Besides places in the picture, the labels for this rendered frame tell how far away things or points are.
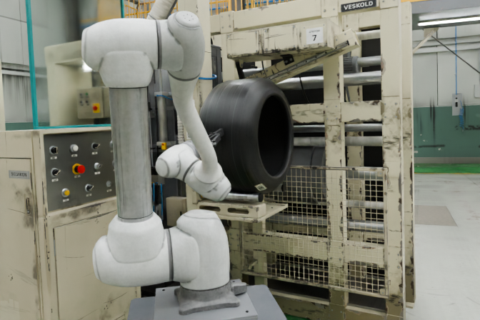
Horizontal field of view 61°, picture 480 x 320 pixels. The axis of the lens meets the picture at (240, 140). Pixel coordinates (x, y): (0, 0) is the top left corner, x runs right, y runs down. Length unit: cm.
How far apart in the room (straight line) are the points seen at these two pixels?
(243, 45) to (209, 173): 111
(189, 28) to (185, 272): 68
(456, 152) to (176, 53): 1049
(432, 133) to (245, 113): 957
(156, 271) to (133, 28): 67
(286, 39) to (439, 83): 923
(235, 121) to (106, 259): 91
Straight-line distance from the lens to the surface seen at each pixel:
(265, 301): 153
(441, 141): 1128
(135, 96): 113
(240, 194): 204
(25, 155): 201
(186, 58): 114
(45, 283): 205
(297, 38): 226
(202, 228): 124
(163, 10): 282
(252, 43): 237
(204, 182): 147
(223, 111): 191
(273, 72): 245
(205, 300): 129
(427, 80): 1132
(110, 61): 111
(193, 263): 125
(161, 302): 138
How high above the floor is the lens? 129
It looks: 3 degrees down
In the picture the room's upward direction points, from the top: 2 degrees counter-clockwise
